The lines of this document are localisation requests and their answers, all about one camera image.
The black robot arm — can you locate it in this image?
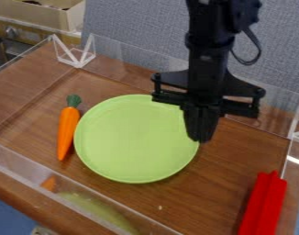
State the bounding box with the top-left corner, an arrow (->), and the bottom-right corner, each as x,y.
153,0 -> 266,143

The clear acrylic enclosure wall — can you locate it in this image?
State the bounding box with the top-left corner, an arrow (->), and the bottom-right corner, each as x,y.
0,40 -> 299,235

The green round plate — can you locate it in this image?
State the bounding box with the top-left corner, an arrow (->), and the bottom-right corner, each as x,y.
74,95 -> 199,184

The wooden shelf with knob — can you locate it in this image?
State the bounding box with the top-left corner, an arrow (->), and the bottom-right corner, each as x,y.
0,17 -> 82,45

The clear acrylic corner bracket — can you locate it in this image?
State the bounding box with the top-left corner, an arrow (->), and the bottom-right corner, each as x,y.
52,35 -> 96,68

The cardboard box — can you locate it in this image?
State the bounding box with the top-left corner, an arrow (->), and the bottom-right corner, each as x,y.
0,0 -> 86,31

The orange toy carrot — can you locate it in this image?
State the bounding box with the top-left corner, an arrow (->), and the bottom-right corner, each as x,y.
56,95 -> 82,161

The red plastic block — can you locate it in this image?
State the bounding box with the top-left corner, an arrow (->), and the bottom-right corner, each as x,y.
238,171 -> 287,235

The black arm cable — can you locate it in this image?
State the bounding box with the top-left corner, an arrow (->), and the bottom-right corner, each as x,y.
230,27 -> 263,66

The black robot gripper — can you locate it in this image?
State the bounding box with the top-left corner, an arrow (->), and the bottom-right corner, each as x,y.
151,48 -> 266,142

